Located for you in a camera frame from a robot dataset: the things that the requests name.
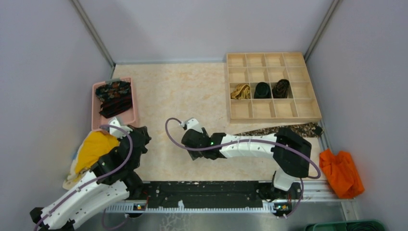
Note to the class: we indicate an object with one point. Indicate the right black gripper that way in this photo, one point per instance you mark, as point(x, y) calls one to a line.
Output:
point(196, 154)

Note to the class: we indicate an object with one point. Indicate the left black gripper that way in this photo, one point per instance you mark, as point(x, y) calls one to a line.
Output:
point(143, 130)

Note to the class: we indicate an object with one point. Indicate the brown floral patterned tie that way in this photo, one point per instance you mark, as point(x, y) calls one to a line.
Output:
point(307, 130)

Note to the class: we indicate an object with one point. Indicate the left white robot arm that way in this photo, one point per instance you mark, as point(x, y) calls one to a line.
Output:
point(110, 180)

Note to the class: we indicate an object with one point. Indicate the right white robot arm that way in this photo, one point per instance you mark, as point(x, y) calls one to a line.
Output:
point(289, 150)

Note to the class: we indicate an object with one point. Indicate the dark ties in basket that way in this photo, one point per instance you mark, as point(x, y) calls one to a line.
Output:
point(115, 98)

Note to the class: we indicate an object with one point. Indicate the yellow cloth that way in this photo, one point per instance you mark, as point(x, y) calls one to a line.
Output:
point(95, 145)

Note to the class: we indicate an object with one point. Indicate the white patterned cloth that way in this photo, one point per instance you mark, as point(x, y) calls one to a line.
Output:
point(73, 178)

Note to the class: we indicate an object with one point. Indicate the pink plastic basket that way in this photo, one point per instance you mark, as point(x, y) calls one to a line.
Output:
point(129, 117)

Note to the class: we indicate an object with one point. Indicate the rolled yellow tie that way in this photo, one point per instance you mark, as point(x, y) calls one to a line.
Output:
point(242, 91)

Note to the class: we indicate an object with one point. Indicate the rolled dark green tie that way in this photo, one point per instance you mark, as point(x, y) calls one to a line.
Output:
point(262, 91)

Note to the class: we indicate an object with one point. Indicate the wooden compartment tray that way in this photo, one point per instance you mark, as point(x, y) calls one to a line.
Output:
point(250, 68)

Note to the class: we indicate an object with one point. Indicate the rolled brown patterned tie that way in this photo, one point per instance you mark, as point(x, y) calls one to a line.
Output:
point(281, 89)

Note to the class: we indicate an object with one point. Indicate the orange cloth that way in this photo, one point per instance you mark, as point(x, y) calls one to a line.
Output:
point(341, 174)

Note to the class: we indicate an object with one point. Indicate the green bin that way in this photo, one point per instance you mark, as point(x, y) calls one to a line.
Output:
point(357, 225)

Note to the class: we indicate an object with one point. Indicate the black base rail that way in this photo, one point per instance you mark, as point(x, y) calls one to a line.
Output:
point(208, 195)

